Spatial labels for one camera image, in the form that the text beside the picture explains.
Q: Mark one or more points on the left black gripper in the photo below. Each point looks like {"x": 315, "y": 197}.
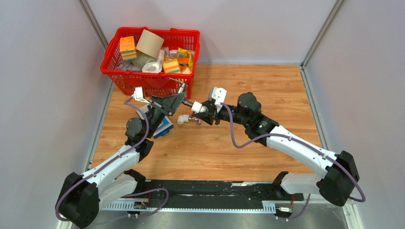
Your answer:
{"x": 169, "y": 104}

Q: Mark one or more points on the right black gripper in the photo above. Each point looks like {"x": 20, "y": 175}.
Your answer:
{"x": 212, "y": 115}

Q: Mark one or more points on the dark grey metal faucet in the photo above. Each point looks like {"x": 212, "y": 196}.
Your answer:
{"x": 182, "y": 89}

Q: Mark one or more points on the chrome faucet with white elbow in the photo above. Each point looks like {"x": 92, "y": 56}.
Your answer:
{"x": 185, "y": 118}

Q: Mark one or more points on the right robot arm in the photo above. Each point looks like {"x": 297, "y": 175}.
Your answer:
{"x": 334, "y": 175}

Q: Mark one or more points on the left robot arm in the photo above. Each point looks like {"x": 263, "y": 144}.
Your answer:
{"x": 83, "y": 195}

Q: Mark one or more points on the blue razor package box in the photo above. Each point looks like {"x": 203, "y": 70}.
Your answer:
{"x": 165, "y": 126}

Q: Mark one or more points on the orange striped sponge block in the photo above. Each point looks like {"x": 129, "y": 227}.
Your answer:
{"x": 171, "y": 66}

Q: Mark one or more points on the white tape roll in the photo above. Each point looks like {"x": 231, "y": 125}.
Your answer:
{"x": 152, "y": 67}

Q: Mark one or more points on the yellow snack packet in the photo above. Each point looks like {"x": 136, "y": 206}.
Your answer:
{"x": 185, "y": 58}

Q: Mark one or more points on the pale green tape roll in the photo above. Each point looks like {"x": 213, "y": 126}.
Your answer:
{"x": 142, "y": 59}

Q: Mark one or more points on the brown cardboard tape roll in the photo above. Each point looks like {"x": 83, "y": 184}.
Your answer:
{"x": 150, "y": 44}

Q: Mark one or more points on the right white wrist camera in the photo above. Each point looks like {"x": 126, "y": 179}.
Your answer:
{"x": 218, "y": 95}

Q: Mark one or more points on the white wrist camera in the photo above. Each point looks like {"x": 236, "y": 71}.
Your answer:
{"x": 218, "y": 95}
{"x": 138, "y": 95}

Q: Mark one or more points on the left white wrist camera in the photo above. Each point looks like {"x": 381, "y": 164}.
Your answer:
{"x": 138, "y": 95}

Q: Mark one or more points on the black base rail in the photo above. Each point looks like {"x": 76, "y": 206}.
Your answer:
{"x": 198, "y": 194}

